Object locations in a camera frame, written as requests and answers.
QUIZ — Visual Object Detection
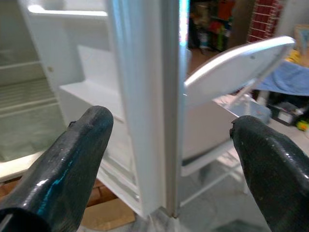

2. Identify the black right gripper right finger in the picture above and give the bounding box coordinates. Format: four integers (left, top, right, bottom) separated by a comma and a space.
229, 115, 309, 232

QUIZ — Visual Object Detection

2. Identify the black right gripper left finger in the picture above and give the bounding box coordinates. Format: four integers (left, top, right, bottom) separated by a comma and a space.
0, 105, 114, 232

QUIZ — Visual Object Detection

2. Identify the white fridge door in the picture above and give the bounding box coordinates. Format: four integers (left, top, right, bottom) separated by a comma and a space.
20, 0, 189, 219

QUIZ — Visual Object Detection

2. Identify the white fridge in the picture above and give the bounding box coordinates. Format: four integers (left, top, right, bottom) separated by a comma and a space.
0, 0, 61, 184

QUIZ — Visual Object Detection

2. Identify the white fridge shelf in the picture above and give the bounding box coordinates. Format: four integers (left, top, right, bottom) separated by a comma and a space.
0, 60, 43, 73
0, 78, 60, 118

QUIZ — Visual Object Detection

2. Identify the yellow green toy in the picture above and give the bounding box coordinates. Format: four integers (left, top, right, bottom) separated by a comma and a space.
296, 120, 309, 132

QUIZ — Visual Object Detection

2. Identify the black bin with small items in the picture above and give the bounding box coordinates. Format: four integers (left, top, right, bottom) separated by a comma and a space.
267, 101, 305, 127

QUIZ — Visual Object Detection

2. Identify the brown cardboard sheet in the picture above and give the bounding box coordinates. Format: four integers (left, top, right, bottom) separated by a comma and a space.
81, 197, 136, 232

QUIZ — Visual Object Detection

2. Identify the translucent plastic storage box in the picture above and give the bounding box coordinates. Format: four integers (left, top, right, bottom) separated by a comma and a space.
214, 93, 272, 124

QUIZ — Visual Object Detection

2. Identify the white pipe piece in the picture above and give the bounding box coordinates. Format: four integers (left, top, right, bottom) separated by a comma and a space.
255, 89, 269, 105

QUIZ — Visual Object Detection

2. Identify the blue cloth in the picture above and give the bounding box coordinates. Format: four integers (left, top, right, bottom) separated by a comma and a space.
254, 59, 309, 97

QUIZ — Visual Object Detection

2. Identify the white plastic table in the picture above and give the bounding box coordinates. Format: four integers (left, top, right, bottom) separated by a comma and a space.
183, 35, 297, 109

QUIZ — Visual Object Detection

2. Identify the yellow plastic item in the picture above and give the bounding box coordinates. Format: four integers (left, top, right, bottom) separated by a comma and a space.
286, 49, 304, 64

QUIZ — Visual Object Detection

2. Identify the shelf rack with colourful goods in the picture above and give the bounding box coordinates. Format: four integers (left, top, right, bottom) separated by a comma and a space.
189, 0, 244, 53

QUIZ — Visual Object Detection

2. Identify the white furniture with frame legs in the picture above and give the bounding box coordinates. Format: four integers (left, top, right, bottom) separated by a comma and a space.
180, 96, 247, 206

